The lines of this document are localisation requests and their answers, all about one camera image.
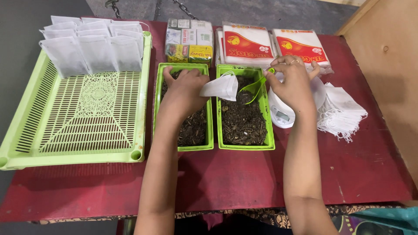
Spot metal chain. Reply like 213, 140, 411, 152
172, 0, 199, 21
105, 0, 122, 19

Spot pile of drawstring filter pouches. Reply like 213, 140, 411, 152
317, 82, 368, 143

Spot person's right hand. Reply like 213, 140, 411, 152
264, 55, 321, 111

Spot white filter bag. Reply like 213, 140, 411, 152
199, 71, 239, 102

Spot plastic-wrapped pack of tea boxes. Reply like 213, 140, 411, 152
165, 18, 214, 68

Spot green rectangular plastic container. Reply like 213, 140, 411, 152
216, 64, 276, 151
152, 63, 214, 151

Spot green plastic scoop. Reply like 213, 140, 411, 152
239, 67, 275, 105

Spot person's left hand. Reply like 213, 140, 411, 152
162, 66, 211, 116

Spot red label filter bag packet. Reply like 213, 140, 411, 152
272, 29, 334, 75
216, 21, 278, 70

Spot large green perforated tray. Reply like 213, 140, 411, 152
0, 31, 153, 171

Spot wooden cabinet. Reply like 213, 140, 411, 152
335, 0, 418, 196

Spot patterned batik cloth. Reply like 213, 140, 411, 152
29, 202, 405, 229

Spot white digital kitchen scale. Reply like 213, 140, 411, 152
268, 70, 327, 129

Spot dried loose tea leaves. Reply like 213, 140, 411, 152
161, 70, 208, 147
220, 76, 268, 146

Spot rows of filled tea bags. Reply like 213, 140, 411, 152
39, 15, 150, 79

